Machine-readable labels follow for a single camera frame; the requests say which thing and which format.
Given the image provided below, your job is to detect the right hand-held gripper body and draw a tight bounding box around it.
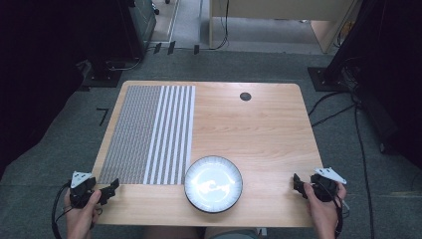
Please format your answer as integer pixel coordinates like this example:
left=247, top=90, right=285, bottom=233
left=310, top=166, right=348, bottom=203

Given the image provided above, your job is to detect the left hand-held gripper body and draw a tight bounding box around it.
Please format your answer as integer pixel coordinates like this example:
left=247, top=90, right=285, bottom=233
left=69, top=170, right=98, bottom=210

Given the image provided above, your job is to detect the white plate with dark rim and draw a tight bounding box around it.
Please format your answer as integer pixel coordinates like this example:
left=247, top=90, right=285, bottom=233
left=183, top=155, right=244, bottom=214

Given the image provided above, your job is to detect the person's left hand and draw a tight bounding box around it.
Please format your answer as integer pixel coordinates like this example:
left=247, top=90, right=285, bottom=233
left=63, top=188, right=103, bottom=239

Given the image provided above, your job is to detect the person's right hand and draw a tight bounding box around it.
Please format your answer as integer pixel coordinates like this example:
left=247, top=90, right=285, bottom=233
left=303, top=180, right=347, bottom=239

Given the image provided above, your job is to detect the grey white striped placemat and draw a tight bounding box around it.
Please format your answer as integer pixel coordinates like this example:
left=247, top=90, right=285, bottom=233
left=98, top=85, right=197, bottom=186

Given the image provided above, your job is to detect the black tape corner mark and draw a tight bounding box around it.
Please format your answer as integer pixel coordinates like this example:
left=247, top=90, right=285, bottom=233
left=96, top=107, right=110, bottom=127

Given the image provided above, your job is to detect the black stand base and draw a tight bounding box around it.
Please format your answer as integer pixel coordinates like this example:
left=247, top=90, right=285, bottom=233
left=77, top=59, right=126, bottom=90
left=307, top=66, right=352, bottom=93

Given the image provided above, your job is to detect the light wooden desk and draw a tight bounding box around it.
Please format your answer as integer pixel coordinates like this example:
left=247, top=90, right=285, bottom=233
left=208, top=0, right=360, bottom=55

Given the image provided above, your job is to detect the dark green cabinet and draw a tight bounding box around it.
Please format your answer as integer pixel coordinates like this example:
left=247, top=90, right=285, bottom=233
left=127, top=0, right=157, bottom=61

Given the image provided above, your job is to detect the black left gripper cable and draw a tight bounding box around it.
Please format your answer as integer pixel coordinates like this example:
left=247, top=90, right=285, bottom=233
left=51, top=180, right=73, bottom=239

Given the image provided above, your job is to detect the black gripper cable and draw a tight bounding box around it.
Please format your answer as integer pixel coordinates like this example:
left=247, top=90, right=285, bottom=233
left=51, top=180, right=73, bottom=239
left=312, top=181, right=350, bottom=239

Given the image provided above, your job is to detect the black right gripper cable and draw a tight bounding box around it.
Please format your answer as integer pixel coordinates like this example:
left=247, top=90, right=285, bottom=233
left=312, top=181, right=350, bottom=239

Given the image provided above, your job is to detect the black floor cable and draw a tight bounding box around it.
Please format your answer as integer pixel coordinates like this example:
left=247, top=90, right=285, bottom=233
left=353, top=105, right=376, bottom=239
left=311, top=103, right=357, bottom=128
left=308, top=91, right=353, bottom=118

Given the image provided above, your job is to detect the black hanging cable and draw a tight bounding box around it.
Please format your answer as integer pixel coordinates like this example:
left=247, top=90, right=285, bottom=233
left=198, top=0, right=231, bottom=52

